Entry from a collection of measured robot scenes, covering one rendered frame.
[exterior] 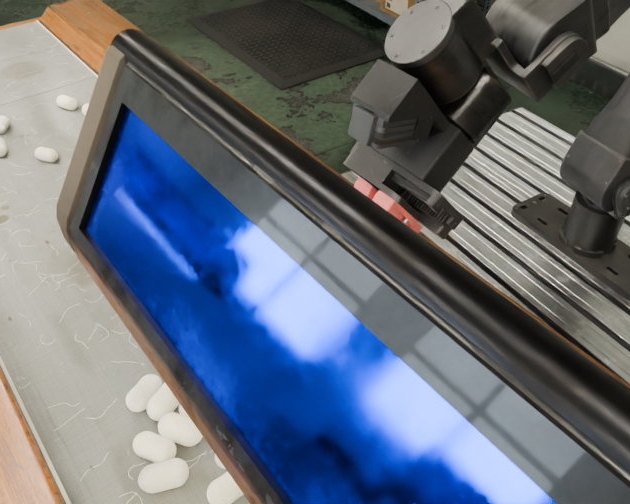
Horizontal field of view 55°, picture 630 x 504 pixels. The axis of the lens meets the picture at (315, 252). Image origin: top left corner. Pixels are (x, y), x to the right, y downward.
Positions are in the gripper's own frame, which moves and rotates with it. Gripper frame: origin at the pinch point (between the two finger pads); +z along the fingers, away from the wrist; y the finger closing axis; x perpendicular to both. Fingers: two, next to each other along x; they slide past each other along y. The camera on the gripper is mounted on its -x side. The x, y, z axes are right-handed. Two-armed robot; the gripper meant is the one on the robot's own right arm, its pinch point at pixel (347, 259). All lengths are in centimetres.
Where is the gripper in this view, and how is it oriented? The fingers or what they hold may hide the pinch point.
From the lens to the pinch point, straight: 54.9
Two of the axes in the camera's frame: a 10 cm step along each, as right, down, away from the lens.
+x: 5.1, 3.0, 8.1
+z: -6.1, 7.9, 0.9
